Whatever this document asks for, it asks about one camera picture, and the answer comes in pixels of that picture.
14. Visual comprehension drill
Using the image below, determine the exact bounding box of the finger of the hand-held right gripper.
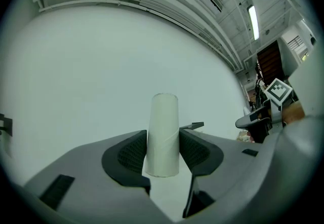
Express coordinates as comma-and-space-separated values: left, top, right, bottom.
235, 106, 272, 129

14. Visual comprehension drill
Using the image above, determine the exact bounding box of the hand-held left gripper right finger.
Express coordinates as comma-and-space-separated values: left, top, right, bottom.
179, 128, 269, 219

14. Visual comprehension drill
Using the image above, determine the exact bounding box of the person's right forearm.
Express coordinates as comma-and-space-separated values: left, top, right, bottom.
281, 102, 306, 127

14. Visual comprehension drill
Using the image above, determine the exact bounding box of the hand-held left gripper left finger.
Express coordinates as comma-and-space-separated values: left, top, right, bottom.
24, 129, 175, 224

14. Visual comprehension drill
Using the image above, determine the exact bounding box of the brown wooden staircase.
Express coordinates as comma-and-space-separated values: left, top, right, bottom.
256, 40, 286, 83

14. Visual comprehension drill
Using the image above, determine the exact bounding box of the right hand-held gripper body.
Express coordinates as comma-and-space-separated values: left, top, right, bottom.
263, 78, 294, 125

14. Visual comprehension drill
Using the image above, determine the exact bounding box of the long ceiling light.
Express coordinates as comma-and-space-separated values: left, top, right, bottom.
247, 4, 260, 41

